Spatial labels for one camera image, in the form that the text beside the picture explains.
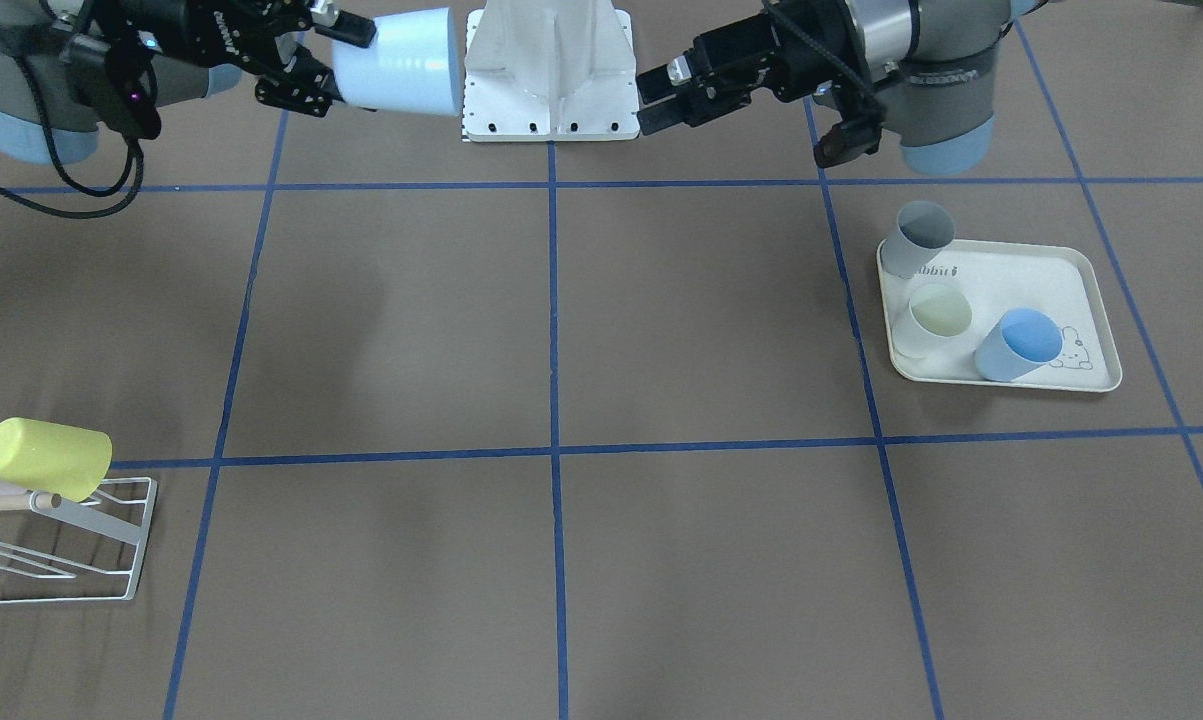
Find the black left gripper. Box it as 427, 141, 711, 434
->
636, 1, 863, 136

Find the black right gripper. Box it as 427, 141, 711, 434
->
131, 0, 377, 117

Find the light blue cup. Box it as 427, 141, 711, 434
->
973, 307, 1063, 382
332, 6, 461, 117

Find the yellow plastic cup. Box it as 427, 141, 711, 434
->
0, 416, 113, 502

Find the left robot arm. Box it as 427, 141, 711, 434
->
636, 1, 1043, 175

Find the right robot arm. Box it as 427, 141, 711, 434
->
0, 1, 377, 163

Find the grey plastic cup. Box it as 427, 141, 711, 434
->
879, 200, 956, 279

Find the cream plastic cup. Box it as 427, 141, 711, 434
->
891, 282, 973, 357

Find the white serving tray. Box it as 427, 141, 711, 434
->
877, 240, 1122, 393

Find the white camera stand pillar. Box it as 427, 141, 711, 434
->
461, 1, 639, 143

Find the black camera cable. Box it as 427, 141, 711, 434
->
0, 40, 148, 219
761, 0, 891, 121

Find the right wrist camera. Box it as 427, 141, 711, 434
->
60, 35, 162, 139

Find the white wire cup rack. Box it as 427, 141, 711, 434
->
0, 477, 159, 606

